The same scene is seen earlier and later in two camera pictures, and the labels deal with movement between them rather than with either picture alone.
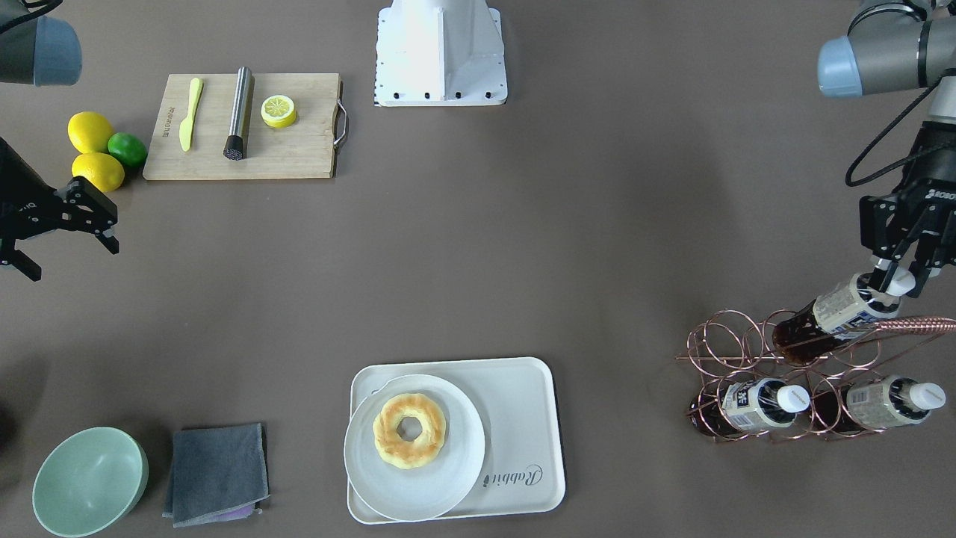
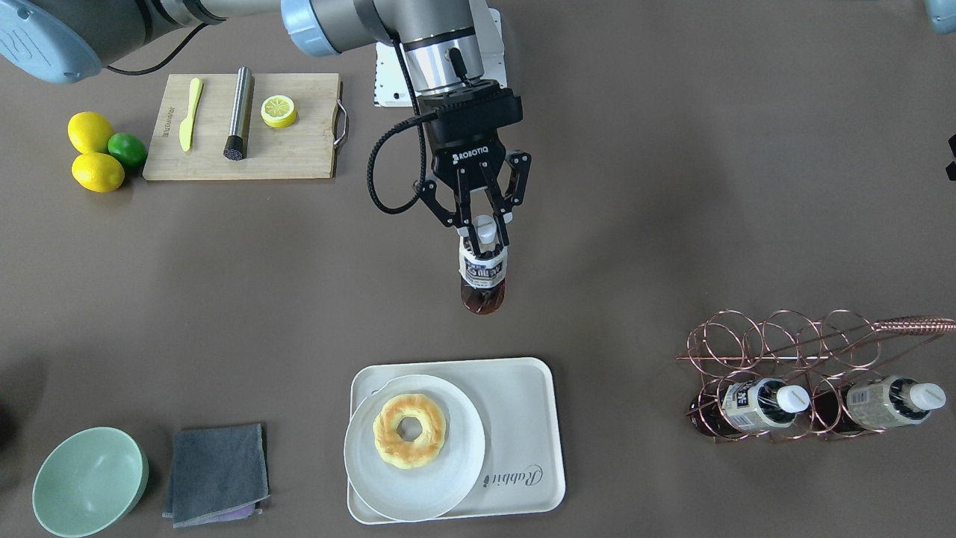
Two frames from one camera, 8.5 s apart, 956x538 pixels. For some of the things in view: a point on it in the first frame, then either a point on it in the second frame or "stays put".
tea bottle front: x=753 y=406 stays put
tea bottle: x=808 y=333 -> x=484 y=276
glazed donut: x=403 y=453 stays put
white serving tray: x=514 y=399 stays put
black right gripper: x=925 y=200 -> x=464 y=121
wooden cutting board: x=306 y=149 stays put
